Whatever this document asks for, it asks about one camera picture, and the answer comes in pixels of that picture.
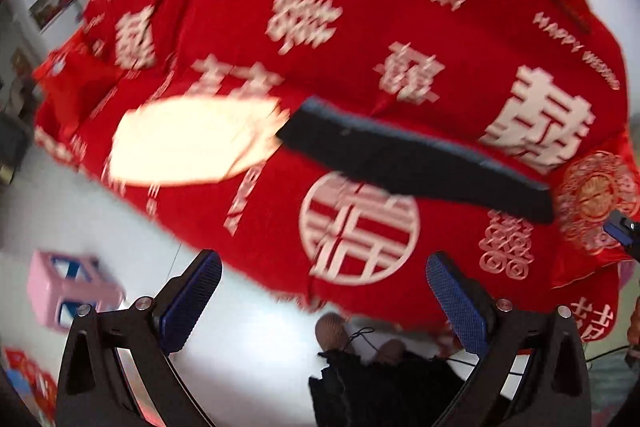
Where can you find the pink plastic stool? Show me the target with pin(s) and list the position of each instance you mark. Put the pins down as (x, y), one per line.
(70, 289)

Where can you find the red printed blanket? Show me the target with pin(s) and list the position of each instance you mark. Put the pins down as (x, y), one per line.
(350, 57)

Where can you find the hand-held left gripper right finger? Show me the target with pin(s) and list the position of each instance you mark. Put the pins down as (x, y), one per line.
(457, 302)

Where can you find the black pants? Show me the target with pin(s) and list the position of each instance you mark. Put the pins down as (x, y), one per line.
(415, 162)

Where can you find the person's pink slipper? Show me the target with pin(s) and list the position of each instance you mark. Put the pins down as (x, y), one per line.
(391, 351)
(332, 332)

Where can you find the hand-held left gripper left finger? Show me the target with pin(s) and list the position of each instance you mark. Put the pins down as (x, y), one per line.
(192, 302)

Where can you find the person's dark clothing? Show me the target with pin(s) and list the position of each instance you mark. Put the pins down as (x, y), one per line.
(385, 389)

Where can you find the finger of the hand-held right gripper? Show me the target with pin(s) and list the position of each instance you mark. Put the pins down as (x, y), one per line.
(619, 227)

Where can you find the red paper packets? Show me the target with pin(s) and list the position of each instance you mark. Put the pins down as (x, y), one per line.
(32, 379)

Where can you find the light blue cloth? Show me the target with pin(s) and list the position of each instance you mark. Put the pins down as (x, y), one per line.
(612, 382)

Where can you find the red cushion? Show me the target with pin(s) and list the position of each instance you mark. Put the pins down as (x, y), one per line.
(75, 79)

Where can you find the cream folded cloth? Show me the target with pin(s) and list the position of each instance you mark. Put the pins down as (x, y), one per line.
(192, 139)

